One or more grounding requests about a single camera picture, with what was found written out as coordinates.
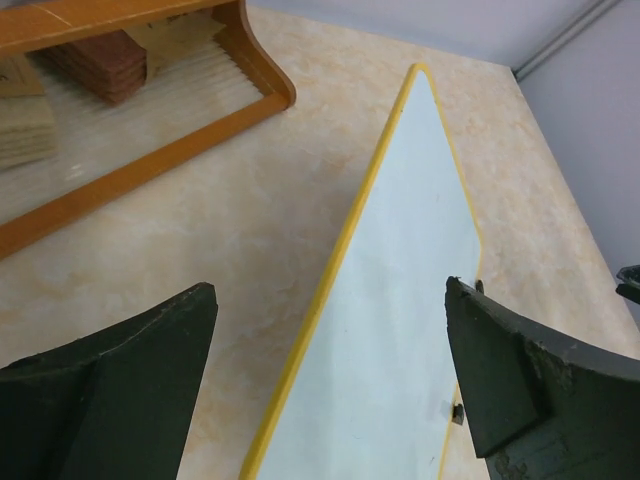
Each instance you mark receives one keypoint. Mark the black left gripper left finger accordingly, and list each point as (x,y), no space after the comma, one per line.
(116,404)

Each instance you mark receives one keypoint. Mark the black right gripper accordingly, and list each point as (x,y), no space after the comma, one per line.
(629,286)

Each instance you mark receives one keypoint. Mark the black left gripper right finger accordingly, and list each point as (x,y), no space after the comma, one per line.
(541,404)

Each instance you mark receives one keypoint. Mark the yellow framed whiteboard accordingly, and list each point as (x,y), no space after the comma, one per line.
(368,388)

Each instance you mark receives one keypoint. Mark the reddish brown sponge stack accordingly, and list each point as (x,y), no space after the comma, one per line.
(111,66)

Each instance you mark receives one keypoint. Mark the orange wooden shelf rack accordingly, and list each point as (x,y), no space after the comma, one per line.
(208,79)

